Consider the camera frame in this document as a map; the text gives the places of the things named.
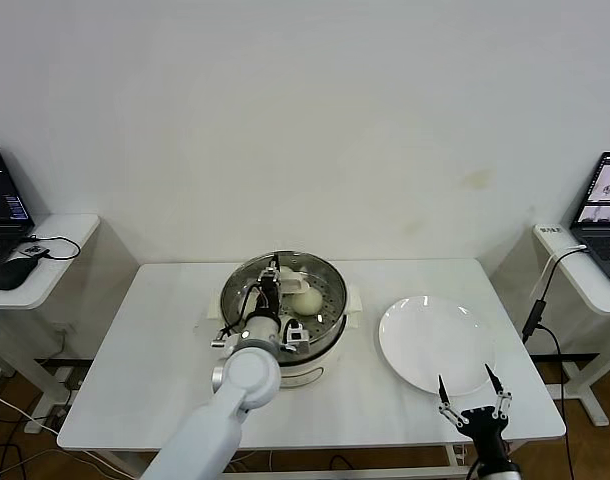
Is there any white round plate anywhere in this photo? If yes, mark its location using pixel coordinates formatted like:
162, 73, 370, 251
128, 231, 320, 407
378, 294, 499, 398

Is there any cream electric cooker base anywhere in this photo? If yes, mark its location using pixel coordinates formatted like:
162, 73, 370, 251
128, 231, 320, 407
207, 284, 365, 395

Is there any black power cable with adapter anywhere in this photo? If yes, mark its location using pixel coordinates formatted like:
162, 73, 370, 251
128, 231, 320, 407
521, 246, 589, 480

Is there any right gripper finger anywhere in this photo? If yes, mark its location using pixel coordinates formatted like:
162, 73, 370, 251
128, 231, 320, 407
483, 363, 514, 420
436, 374, 469, 427

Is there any black computer mouse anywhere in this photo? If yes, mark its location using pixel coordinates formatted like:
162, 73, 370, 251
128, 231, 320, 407
0, 255, 39, 291

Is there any black usb hub with cable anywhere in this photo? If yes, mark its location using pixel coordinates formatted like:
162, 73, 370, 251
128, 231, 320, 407
18, 233, 82, 261

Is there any white charging cable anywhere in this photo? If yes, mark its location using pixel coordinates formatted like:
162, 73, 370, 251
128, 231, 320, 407
529, 243, 589, 301

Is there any black open laptop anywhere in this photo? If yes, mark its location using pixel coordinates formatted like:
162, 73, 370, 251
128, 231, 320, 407
0, 141, 37, 284

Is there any white steamed baozi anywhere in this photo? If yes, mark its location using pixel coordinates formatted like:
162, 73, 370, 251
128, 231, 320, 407
289, 289, 324, 316

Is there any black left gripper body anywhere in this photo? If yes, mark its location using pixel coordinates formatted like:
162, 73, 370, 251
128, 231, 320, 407
257, 280, 283, 318

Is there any white table frame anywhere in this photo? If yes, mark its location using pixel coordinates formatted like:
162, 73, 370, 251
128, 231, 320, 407
124, 439, 474, 480

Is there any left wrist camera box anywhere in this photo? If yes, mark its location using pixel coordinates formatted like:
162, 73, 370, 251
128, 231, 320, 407
283, 319, 310, 352

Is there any grey open laptop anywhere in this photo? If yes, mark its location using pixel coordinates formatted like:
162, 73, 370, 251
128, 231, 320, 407
569, 151, 610, 291

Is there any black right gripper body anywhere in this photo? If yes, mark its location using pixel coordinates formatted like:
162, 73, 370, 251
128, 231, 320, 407
458, 406, 511, 464

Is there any white labelled box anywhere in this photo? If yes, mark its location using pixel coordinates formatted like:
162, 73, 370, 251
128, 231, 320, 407
534, 223, 589, 251

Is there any stainless steel steamer pot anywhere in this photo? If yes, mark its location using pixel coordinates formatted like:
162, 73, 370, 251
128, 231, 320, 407
219, 252, 349, 364

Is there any white side table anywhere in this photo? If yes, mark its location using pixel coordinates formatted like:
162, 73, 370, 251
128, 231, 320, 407
0, 213, 139, 406
492, 222, 610, 427

